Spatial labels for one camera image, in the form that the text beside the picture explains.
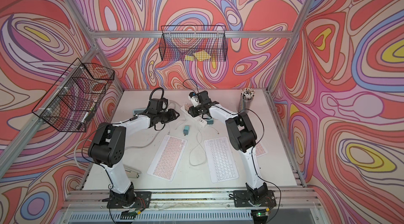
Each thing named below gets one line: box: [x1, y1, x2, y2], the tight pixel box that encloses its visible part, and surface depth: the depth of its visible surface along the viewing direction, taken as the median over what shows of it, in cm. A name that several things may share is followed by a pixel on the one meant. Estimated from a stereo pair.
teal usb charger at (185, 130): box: [183, 125, 190, 137], surface depth 97 cm
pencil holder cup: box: [239, 87, 256, 113], surface depth 96 cm
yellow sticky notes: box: [184, 50, 211, 62], surface depth 91 cm
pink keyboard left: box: [146, 134, 188, 182], surface depth 88 cm
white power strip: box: [180, 105, 208, 128], surface depth 101 cm
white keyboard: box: [204, 136, 239, 183], surface depth 87 cm
